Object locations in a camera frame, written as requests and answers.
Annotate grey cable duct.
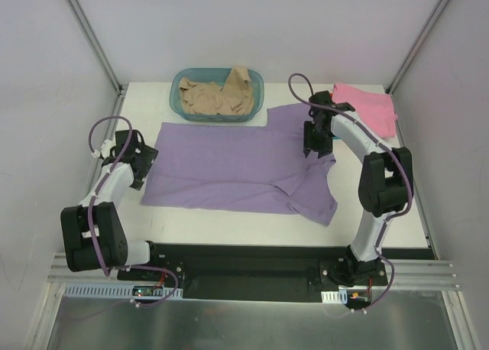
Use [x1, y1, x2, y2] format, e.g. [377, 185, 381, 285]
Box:
[321, 290, 348, 305]
[64, 284, 183, 300]

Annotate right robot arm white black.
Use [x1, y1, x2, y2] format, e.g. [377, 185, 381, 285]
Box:
[303, 91, 413, 287]

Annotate right aluminium frame post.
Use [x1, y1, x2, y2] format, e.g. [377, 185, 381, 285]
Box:
[385, 0, 452, 95]

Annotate teal plastic basket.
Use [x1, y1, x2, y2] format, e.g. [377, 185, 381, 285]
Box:
[169, 68, 264, 123]

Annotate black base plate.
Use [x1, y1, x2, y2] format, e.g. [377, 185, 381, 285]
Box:
[116, 242, 390, 303]

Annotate beige t shirt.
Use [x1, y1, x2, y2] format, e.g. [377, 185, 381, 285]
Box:
[178, 66, 255, 115]

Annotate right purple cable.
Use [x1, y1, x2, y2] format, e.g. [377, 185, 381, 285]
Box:
[287, 73, 415, 315]

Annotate front aluminium rail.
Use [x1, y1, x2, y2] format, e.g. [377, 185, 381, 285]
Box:
[47, 254, 461, 291]

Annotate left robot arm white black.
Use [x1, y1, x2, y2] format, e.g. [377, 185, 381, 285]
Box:
[60, 130, 162, 280]

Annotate right grey cable duct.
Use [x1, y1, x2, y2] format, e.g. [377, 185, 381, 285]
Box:
[321, 290, 348, 305]

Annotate left aluminium frame post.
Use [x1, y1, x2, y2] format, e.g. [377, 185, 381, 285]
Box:
[65, 0, 123, 94]

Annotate left grey cable duct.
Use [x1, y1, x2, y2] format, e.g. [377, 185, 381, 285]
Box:
[64, 284, 183, 300]

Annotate purple t shirt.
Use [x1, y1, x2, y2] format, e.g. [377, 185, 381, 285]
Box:
[141, 104, 338, 225]

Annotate aluminium frame post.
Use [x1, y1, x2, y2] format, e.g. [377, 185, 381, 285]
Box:
[65, 0, 123, 94]
[385, 0, 452, 95]

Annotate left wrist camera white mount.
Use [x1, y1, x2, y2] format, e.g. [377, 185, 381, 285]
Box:
[92, 139, 115, 160]

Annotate pink folded t shirt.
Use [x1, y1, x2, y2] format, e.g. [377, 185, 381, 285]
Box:
[332, 83, 397, 139]

